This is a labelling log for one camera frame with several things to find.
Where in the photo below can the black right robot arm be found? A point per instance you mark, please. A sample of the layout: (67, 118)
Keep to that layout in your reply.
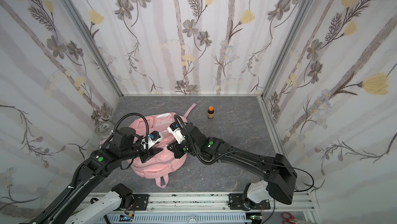
(278, 177)

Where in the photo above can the pink student backpack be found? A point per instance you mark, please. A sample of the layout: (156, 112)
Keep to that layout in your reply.
(164, 163)

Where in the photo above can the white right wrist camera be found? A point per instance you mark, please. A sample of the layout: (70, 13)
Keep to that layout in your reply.
(175, 130)

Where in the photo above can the small brown orange-capped bottle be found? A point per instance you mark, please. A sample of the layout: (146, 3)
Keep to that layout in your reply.
(210, 112)

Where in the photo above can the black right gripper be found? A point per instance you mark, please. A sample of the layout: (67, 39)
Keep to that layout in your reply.
(179, 149)

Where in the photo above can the clear tape roll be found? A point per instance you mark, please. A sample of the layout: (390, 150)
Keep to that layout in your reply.
(104, 129)

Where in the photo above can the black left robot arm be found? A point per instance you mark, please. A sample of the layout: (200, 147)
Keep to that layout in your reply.
(123, 144)

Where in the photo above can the red scissors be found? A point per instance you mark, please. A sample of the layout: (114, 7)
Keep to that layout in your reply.
(288, 218)

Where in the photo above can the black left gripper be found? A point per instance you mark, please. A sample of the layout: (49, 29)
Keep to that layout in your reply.
(147, 154)

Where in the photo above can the aluminium mounting rail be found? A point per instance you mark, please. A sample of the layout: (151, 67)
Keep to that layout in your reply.
(190, 208)

